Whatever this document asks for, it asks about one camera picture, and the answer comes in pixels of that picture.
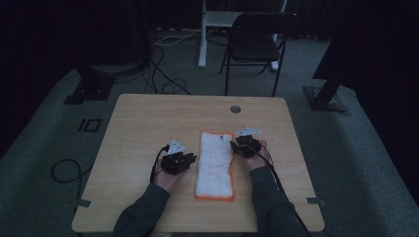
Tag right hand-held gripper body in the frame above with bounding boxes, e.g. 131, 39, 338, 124
232, 126, 263, 158

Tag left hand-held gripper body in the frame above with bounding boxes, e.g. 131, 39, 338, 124
160, 138, 194, 176

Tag white cloth with orange edging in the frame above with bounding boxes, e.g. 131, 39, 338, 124
194, 131, 236, 202

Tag person's left hand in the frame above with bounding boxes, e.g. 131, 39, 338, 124
153, 157, 186, 195

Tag person's right hand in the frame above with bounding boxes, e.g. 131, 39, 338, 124
244, 140, 271, 173

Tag black metal stand base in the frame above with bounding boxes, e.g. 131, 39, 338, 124
63, 63, 117, 106
302, 78, 349, 114

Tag grey tape piece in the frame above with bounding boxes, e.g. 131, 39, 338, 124
305, 197, 327, 207

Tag black folding chair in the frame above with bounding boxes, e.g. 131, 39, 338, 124
219, 11, 298, 98

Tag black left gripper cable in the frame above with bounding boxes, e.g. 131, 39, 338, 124
149, 144, 171, 186

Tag black floor cables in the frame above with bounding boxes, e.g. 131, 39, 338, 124
115, 31, 228, 97

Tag black looped floor cable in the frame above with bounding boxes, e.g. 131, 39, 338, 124
50, 158, 94, 215

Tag white desk frame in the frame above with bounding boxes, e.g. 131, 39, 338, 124
198, 0, 289, 72

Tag white floor cable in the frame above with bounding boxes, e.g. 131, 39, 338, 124
153, 29, 203, 47

